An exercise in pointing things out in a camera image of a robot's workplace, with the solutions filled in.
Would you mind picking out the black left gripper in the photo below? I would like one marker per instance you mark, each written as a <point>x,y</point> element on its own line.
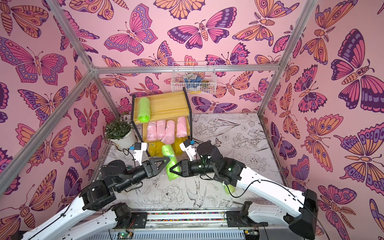
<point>148,167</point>

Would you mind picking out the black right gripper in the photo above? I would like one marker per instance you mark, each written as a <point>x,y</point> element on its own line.
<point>184,168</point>

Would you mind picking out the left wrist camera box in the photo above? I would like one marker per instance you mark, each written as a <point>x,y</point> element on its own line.
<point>138,150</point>

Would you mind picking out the potted green plant white pot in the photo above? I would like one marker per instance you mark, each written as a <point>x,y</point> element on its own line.
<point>121,133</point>

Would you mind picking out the green bag roll one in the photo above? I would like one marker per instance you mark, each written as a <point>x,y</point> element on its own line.
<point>168,151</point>

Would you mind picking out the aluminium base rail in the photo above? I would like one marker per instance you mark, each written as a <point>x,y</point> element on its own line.
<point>264,224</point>

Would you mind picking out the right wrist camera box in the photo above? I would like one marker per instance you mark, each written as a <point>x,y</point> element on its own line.
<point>187,146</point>

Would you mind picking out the blue items in basket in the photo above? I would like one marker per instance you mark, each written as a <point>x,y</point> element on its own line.
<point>192,79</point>

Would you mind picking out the green bag roll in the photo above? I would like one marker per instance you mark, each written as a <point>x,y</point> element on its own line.
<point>144,113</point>

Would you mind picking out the pink bag roll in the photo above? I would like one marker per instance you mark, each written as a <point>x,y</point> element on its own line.
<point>169,136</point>
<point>152,131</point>
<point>161,129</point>
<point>182,131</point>

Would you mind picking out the white wire wall basket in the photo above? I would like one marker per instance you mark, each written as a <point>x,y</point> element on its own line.
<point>205,70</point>

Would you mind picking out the wooden three-tier shelf black frame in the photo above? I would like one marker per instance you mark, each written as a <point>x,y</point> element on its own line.
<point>168,106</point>

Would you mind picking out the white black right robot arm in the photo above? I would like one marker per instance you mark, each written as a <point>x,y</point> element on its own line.
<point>296,209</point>

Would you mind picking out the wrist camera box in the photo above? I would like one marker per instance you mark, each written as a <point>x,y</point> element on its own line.
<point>187,146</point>
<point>138,150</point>

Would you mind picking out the yellow bag roll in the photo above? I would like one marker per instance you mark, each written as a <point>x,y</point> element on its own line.
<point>159,152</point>
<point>176,146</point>
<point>152,149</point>

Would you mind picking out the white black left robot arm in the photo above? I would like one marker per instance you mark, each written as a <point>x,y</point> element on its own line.
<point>66,222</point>

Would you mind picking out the green bag roll two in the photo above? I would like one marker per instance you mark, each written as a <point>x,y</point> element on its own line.
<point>229,189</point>

